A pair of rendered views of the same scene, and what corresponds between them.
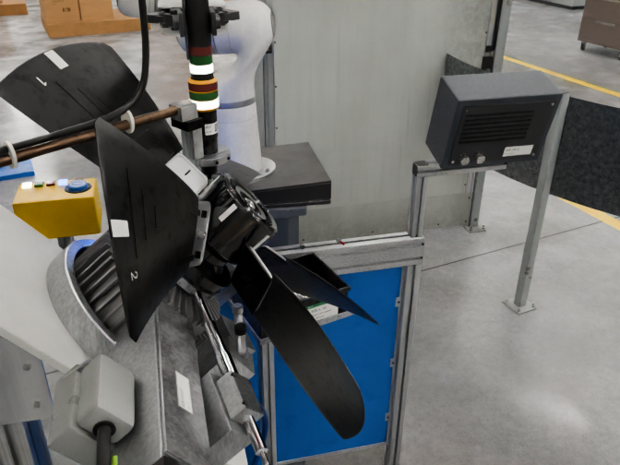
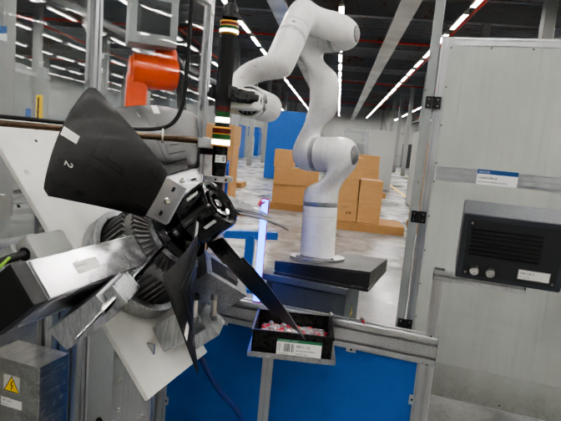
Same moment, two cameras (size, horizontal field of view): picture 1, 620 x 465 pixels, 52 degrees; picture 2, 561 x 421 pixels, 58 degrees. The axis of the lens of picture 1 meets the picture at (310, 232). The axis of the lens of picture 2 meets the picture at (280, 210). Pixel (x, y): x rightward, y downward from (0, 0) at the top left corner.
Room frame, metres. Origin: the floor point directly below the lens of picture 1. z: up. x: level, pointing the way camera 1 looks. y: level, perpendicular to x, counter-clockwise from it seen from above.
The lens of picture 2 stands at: (0.00, -0.60, 1.36)
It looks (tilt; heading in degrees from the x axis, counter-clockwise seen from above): 8 degrees down; 32
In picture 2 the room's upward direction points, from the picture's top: 5 degrees clockwise
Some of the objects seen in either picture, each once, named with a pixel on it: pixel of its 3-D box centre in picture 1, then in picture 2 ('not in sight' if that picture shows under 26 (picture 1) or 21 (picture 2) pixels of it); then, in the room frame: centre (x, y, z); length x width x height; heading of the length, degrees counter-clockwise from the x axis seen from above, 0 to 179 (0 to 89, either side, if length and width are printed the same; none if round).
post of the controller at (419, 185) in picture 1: (417, 199); (435, 302); (1.41, -0.27, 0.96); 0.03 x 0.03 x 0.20; 14
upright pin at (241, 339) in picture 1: (241, 340); (194, 306); (0.82, 0.11, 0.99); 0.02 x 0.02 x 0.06
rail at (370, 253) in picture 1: (246, 268); (286, 319); (1.30, 0.15, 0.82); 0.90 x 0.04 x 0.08; 104
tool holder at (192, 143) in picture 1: (201, 130); (214, 159); (0.92, 0.17, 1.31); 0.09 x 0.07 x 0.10; 139
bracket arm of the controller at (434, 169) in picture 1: (459, 165); (477, 280); (1.43, -0.36, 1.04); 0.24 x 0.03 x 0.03; 104
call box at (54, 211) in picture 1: (60, 211); not in sight; (1.21, 0.54, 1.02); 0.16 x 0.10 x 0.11; 104
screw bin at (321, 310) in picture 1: (289, 293); (292, 334); (1.16, 0.05, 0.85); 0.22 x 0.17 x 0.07; 119
